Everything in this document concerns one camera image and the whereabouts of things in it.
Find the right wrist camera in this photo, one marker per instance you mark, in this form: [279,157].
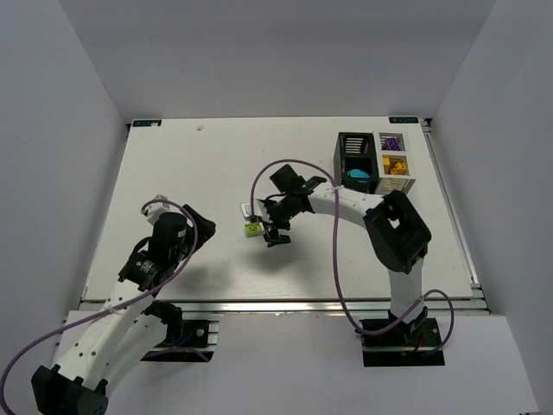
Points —
[249,209]

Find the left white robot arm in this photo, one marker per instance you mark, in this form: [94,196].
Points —
[132,320]

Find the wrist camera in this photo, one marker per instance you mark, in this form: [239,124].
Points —
[249,209]
[154,210]

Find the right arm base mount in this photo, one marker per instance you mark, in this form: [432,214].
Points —
[391,349]

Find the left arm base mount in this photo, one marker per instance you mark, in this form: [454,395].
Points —
[193,341]

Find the lime lego brick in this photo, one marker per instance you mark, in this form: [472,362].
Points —
[254,229]

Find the teal rounded lego brick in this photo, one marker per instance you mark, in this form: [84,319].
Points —
[358,175]

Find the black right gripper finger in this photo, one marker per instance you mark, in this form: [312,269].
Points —
[276,240]
[268,224]

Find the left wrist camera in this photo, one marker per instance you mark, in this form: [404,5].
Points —
[154,210]

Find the yellow striped lego assembly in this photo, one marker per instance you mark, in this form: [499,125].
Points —
[395,165]

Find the black slotted container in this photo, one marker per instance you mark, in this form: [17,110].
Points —
[356,150]

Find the white slotted container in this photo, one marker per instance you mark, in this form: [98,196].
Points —
[389,183]

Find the aluminium table rail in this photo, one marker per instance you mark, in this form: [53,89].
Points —
[471,304]

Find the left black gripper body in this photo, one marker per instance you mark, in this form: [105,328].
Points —
[200,223]

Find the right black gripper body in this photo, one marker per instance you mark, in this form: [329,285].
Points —
[268,221]

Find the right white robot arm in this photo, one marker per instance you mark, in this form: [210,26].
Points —
[397,232]

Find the purple lego brick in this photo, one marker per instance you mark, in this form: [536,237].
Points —
[390,144]

